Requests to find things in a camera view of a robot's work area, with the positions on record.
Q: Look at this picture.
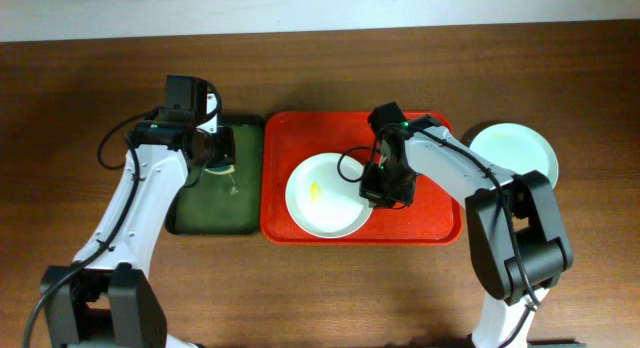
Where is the white plate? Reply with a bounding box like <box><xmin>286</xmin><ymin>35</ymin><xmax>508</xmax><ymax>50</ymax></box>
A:
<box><xmin>285</xmin><ymin>153</ymin><xmax>373</xmax><ymax>239</ymax></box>

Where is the green and yellow sponge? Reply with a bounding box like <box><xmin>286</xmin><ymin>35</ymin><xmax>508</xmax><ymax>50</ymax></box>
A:
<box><xmin>205</xmin><ymin>165</ymin><xmax>235</xmax><ymax>176</ymax></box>

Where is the mint green plate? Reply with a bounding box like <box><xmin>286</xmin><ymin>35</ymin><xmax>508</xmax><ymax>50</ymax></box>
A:
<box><xmin>470</xmin><ymin>123</ymin><xmax>559</xmax><ymax>188</ymax></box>

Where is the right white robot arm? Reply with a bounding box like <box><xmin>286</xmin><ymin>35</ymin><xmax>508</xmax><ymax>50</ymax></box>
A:
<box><xmin>359</xmin><ymin>102</ymin><xmax>573</xmax><ymax>347</ymax></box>

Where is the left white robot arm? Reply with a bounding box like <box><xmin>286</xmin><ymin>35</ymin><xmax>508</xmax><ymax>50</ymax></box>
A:
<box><xmin>22</xmin><ymin>75</ymin><xmax>236</xmax><ymax>347</ymax></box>

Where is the red plastic tray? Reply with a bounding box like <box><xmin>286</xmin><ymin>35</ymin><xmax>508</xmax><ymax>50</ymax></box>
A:
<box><xmin>260</xmin><ymin>111</ymin><xmax>463</xmax><ymax>246</ymax></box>

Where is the dark green plastic tray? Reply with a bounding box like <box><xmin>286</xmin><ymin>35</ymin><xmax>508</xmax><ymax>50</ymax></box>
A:
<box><xmin>165</xmin><ymin>115</ymin><xmax>265</xmax><ymax>236</ymax></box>

